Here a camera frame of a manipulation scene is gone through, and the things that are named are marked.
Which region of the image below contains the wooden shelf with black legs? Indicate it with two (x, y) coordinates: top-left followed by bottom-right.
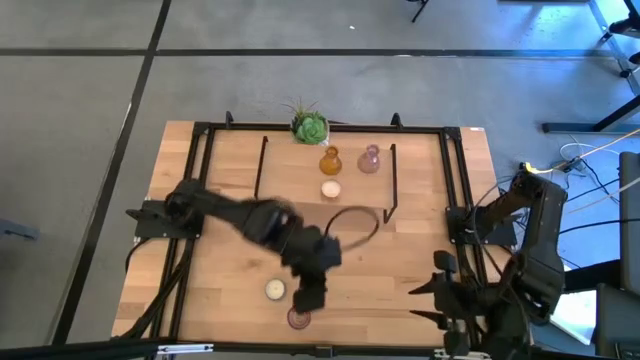
(253, 134), (400, 225)

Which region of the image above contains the yellow cable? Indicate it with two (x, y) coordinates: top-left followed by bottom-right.
(523, 127), (640, 175)

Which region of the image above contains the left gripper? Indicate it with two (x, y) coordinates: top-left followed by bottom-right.
(277, 224), (345, 314)

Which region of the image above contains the black floor beam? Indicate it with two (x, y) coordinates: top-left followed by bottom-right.
(563, 259), (622, 295)

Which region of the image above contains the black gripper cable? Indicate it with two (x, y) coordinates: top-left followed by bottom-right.
(323, 205), (381, 252)

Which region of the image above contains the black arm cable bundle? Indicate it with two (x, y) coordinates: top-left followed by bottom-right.
(119, 237), (197, 341)

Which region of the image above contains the orange patterned candle tin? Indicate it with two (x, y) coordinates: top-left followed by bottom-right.
(320, 179), (343, 201)

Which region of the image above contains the succulent in triangle-patterned pot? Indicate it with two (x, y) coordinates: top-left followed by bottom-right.
(280, 97), (331, 147)

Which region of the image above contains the black metal stand base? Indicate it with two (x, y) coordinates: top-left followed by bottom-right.
(542, 94), (640, 135)

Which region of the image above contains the black floor cable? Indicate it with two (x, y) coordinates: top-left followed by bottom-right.
(558, 217), (640, 236)

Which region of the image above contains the black wheeled stand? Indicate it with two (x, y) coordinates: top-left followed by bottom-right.
(594, 0), (640, 81)

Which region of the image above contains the white candle front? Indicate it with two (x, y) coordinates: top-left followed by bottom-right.
(264, 277), (288, 302)

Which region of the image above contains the thin black stand leg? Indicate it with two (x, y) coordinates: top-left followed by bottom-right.
(407, 0), (431, 24)

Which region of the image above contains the amber glass candlestick holder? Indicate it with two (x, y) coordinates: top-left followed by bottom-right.
(318, 144), (344, 177)

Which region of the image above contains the grey floor object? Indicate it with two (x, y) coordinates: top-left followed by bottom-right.
(0, 217), (41, 241)

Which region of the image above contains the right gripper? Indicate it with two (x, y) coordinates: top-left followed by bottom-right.
(408, 248), (506, 358)

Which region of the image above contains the pink glass candlestick holder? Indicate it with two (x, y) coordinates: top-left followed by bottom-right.
(356, 143), (382, 175)
(286, 305), (313, 331)

